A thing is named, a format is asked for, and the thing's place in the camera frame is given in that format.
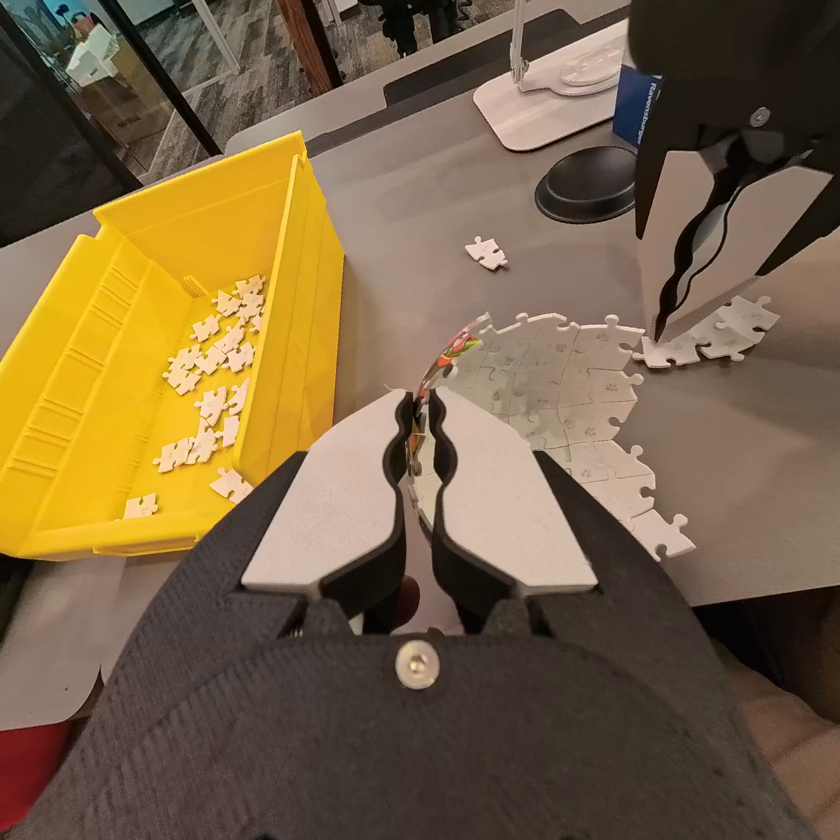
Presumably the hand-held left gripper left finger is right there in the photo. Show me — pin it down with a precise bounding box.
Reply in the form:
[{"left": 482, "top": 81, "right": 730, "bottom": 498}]
[{"left": 240, "top": 389, "right": 414, "bottom": 622}]

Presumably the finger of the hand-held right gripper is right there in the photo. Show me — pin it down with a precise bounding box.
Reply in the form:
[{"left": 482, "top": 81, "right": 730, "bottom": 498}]
[
  {"left": 640, "top": 151, "right": 719, "bottom": 339},
  {"left": 666, "top": 164, "right": 831, "bottom": 342}
]

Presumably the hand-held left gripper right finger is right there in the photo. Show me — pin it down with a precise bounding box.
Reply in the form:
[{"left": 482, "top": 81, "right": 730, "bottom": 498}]
[{"left": 428, "top": 389, "right": 599, "bottom": 622}]

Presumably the partly built puzzle ball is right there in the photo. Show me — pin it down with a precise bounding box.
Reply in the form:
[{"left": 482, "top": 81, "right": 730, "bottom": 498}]
[{"left": 402, "top": 311, "right": 697, "bottom": 562}]

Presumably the white puzzle piece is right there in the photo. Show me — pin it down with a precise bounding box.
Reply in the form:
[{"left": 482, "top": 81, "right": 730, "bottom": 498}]
[
  {"left": 633, "top": 331, "right": 703, "bottom": 368},
  {"left": 465, "top": 235, "right": 509, "bottom": 271}
]

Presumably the black round ball stand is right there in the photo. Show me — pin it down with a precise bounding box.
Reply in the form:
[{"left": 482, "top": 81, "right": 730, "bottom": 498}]
[{"left": 533, "top": 146, "right": 641, "bottom": 225}]

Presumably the blue puzzle box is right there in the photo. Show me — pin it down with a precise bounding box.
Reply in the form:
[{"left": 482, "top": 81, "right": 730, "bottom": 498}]
[{"left": 612, "top": 64, "right": 665, "bottom": 148}]

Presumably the pile of white puzzle pieces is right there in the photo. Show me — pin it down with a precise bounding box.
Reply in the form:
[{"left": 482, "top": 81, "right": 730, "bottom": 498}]
[{"left": 121, "top": 274, "right": 266, "bottom": 521}]

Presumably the white loose puzzle piece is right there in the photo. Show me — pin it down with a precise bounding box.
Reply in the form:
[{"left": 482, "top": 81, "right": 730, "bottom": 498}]
[{"left": 465, "top": 235, "right": 509, "bottom": 271}]

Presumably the person's left hand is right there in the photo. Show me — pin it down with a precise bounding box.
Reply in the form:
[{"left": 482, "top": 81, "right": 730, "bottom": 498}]
[{"left": 392, "top": 576, "right": 424, "bottom": 635}]

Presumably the white rounded object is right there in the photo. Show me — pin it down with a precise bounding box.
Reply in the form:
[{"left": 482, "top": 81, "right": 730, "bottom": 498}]
[{"left": 472, "top": 0, "right": 630, "bottom": 152}]

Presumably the yellow plastic bin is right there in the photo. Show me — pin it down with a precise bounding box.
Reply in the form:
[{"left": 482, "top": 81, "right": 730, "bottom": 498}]
[{"left": 0, "top": 130, "right": 345, "bottom": 562}]

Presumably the pale grey cardboard sheet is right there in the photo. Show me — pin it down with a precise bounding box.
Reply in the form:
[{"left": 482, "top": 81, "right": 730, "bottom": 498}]
[{"left": 0, "top": 558, "right": 198, "bottom": 731}]

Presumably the black office chair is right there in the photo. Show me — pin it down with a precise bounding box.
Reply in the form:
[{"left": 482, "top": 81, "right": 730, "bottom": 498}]
[{"left": 377, "top": 0, "right": 470, "bottom": 56}]

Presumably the red object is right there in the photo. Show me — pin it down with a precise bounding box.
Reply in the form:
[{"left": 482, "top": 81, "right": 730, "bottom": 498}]
[{"left": 0, "top": 721, "right": 72, "bottom": 831}]

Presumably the black framed glass partition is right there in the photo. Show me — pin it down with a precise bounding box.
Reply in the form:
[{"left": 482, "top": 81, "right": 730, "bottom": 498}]
[{"left": 0, "top": 0, "right": 217, "bottom": 249}]

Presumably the white cardboard box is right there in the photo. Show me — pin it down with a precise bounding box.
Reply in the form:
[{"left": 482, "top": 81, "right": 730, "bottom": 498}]
[{"left": 64, "top": 23, "right": 122, "bottom": 89}]

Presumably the brown wooden post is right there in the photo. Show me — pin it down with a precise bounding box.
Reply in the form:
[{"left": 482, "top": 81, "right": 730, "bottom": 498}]
[{"left": 276, "top": 0, "right": 343, "bottom": 96}]

